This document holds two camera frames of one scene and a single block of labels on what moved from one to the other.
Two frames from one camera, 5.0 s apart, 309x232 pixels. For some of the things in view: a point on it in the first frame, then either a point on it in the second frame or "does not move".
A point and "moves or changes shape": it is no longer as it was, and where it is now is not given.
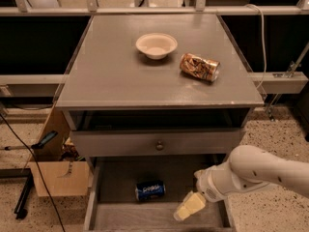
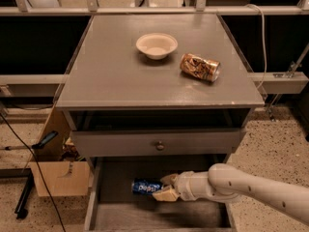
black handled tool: x=37 y=146 does not move
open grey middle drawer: x=142 y=193 does not move
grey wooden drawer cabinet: x=143 y=125 does not move
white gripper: x=207 y=184 -> x=183 y=186
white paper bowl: x=156 y=45 does not move
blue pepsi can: x=150 y=189 moves or changes shape
